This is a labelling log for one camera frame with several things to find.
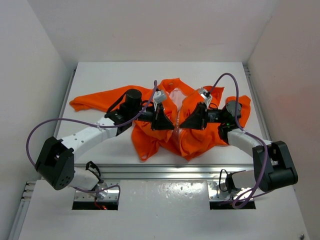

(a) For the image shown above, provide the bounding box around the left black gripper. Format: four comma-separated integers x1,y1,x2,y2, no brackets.
130,101,175,131

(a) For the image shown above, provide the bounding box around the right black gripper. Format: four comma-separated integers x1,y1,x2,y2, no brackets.
179,102,227,131

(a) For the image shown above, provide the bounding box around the orange zip jacket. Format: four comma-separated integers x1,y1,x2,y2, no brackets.
69,77,252,161

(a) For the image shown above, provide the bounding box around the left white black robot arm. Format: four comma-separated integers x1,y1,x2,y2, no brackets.
35,88,174,192

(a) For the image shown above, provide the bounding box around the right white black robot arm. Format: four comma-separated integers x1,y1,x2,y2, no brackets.
180,100,298,193

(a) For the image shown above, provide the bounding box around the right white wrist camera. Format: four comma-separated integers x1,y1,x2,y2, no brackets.
198,87,213,109

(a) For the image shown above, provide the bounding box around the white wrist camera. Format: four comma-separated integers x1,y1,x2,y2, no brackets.
198,87,213,109
152,90,167,110

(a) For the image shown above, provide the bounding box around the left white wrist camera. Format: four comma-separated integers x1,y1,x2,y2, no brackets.
152,90,167,110

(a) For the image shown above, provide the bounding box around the aluminium rail frame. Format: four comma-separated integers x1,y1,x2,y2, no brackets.
7,65,285,240

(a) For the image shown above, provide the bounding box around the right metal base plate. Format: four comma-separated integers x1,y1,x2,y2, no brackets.
207,180,249,203

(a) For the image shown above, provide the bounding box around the metal base plate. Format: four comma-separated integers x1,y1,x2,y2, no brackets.
207,180,249,203
74,180,120,202

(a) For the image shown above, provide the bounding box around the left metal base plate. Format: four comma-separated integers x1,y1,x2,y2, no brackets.
74,180,120,202

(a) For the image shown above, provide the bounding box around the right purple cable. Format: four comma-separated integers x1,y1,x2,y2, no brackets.
207,72,270,210

